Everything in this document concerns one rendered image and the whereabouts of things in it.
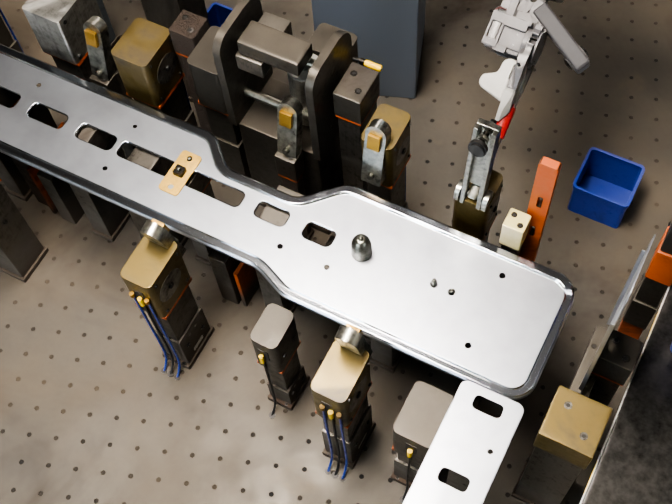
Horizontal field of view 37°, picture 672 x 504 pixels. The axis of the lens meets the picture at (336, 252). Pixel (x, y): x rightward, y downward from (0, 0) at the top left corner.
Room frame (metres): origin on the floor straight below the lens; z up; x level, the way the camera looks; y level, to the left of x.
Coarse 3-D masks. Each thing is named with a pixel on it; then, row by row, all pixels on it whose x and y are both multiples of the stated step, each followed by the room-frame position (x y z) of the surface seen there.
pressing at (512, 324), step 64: (0, 64) 1.19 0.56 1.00; (0, 128) 1.04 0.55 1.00; (64, 128) 1.03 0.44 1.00; (128, 128) 1.02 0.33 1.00; (192, 128) 1.00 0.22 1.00; (128, 192) 0.89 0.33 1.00; (192, 192) 0.87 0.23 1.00; (256, 192) 0.86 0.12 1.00; (320, 192) 0.84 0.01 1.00; (256, 256) 0.74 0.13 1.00; (320, 256) 0.73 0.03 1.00; (384, 256) 0.72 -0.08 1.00; (448, 256) 0.70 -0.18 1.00; (512, 256) 0.69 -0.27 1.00; (384, 320) 0.61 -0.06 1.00; (448, 320) 0.59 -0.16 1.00; (512, 320) 0.58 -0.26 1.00; (512, 384) 0.48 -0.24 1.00
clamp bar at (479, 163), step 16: (480, 128) 0.80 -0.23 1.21; (496, 128) 0.79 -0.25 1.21; (480, 144) 0.76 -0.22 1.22; (496, 144) 0.78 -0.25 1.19; (480, 160) 0.79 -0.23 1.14; (464, 176) 0.78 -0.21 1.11; (480, 176) 0.78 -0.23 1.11; (464, 192) 0.77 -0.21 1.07; (480, 192) 0.76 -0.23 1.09; (480, 208) 0.76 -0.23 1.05
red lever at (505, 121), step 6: (510, 114) 0.86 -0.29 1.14; (504, 120) 0.85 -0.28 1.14; (510, 120) 0.86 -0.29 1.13; (504, 126) 0.85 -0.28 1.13; (504, 132) 0.84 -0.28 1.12; (498, 144) 0.83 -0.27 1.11; (474, 186) 0.78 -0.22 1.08; (468, 192) 0.78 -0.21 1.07; (474, 192) 0.77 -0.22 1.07; (474, 198) 0.77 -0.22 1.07
